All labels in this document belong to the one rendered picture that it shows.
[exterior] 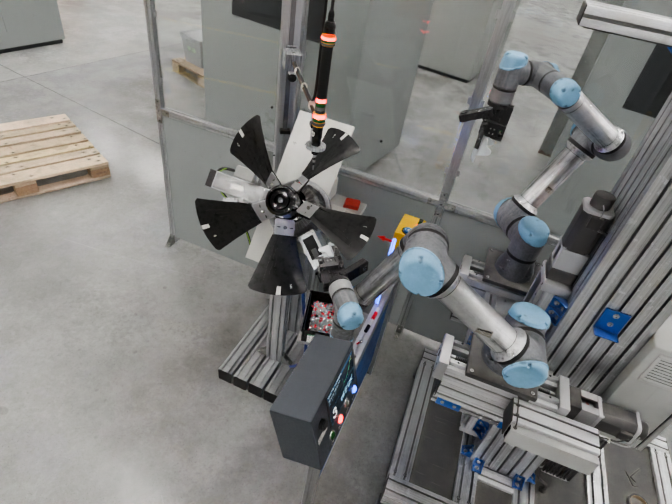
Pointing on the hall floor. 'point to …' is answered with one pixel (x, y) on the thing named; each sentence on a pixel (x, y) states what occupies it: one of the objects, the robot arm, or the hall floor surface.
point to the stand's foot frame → (231, 371)
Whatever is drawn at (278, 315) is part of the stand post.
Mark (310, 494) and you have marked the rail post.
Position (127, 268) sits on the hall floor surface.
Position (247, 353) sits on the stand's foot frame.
